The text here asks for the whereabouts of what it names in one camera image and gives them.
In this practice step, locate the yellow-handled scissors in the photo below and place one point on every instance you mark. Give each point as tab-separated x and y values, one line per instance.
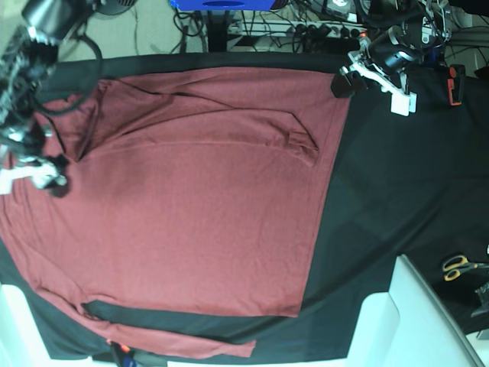
458	265

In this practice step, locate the black table stand column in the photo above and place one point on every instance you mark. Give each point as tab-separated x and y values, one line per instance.
217	24

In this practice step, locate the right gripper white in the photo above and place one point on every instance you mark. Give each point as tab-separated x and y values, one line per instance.
22	157

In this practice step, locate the white foam block left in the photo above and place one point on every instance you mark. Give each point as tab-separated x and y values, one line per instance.
21	342

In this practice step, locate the black crumpled bag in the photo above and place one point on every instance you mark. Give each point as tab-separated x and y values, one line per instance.
482	294

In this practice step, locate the red long-sleeve T-shirt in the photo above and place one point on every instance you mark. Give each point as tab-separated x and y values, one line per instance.
194	192

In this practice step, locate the white power strip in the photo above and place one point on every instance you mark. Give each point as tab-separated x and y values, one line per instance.
331	29

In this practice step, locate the white foam block right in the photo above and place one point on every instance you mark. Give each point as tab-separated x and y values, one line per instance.
408	326

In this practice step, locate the white foam block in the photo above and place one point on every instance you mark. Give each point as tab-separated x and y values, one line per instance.
21	342
408	326

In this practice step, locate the blue plastic box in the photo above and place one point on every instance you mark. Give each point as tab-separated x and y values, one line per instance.
222	5

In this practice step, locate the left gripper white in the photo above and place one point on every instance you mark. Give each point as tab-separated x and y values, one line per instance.
383	62

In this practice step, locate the orange blue clamp bottom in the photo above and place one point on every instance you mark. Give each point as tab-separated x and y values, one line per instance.
122	357

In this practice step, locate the orange black clamp right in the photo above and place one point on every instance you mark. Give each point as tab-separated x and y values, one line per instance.
456	84

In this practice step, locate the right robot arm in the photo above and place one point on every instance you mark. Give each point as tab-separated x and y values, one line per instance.
29	59

